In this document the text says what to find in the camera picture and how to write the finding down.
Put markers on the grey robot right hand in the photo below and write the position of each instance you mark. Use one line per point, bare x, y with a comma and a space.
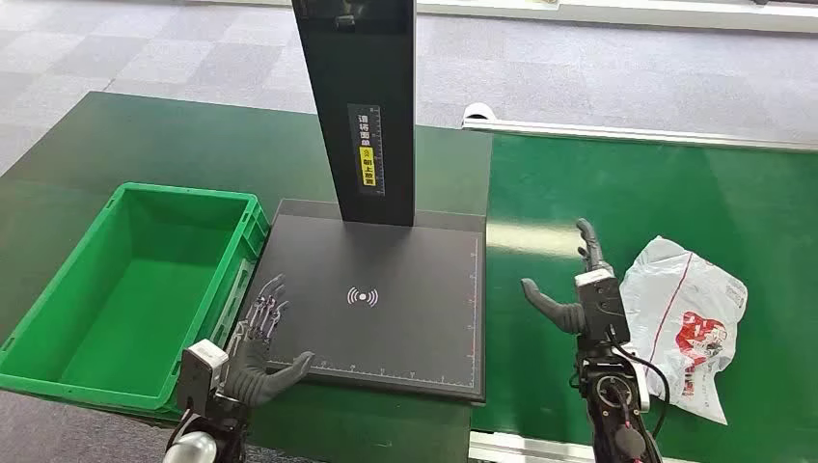
556, 312

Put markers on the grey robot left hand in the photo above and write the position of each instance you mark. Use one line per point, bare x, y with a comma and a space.
252, 377

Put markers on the white plastic mailer package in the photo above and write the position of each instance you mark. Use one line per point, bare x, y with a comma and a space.
684, 300

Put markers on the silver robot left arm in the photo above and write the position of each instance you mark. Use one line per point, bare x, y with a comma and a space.
192, 447

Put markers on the white conveyor end cap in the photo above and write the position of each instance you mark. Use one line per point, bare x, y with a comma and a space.
478, 112

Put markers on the green plastic crate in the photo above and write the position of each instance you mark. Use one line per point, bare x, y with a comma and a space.
128, 307

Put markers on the dark green table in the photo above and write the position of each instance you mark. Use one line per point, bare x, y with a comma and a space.
192, 147

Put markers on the black yellow column label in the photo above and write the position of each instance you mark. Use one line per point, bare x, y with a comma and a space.
366, 150

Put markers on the white background ledge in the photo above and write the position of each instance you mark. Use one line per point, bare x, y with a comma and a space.
607, 14

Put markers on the black scanner column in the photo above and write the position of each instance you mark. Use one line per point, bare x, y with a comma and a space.
358, 64

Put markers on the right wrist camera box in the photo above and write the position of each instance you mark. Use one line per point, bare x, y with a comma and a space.
604, 307

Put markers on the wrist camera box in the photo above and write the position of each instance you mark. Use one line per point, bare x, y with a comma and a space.
604, 307
199, 374

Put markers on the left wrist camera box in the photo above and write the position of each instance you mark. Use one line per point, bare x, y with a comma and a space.
199, 374

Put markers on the short aluminium conveyor rail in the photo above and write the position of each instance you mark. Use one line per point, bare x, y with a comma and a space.
511, 447

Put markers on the black scanner base plate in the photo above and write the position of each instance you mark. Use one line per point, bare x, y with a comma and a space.
409, 332

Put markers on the long aluminium conveyor rail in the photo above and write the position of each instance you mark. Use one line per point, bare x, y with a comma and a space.
639, 134

